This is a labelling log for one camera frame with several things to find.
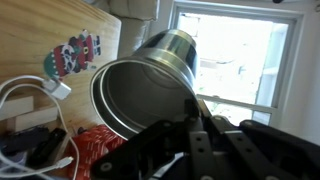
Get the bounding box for red snack bag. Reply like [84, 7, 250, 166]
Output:
[64, 124, 128, 180]

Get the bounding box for silver metal cup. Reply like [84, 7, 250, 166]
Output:
[89, 28, 201, 141]

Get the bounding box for light wooden table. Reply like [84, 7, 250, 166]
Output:
[0, 0, 123, 180]

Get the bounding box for white charger cable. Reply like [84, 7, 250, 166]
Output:
[0, 74, 81, 180]

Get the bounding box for small black device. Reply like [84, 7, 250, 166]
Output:
[26, 127, 68, 168]
[0, 126, 51, 158]

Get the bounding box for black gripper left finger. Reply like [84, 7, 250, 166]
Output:
[91, 99, 218, 180]

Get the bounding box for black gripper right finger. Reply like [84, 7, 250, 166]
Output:
[199, 99, 320, 180]

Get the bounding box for small wooden block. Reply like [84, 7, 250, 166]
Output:
[13, 106, 59, 133]
[0, 95, 35, 122]

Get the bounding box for white framed window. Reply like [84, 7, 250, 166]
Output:
[168, 0, 306, 131]

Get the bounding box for red green santa sticker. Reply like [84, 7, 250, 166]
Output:
[43, 29, 102, 79]

